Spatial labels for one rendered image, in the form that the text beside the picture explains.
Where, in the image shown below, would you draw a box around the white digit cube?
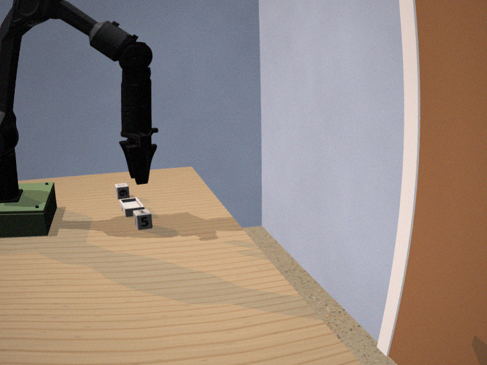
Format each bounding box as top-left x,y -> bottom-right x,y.
115,183 -> 129,200
133,209 -> 153,230

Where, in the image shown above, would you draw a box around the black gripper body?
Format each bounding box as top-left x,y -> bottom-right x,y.
120,105 -> 158,147

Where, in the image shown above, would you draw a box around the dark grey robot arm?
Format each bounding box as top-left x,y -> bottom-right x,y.
0,0 -> 153,203

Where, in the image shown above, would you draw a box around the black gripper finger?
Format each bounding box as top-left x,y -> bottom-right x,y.
125,141 -> 157,184
119,138 -> 135,179

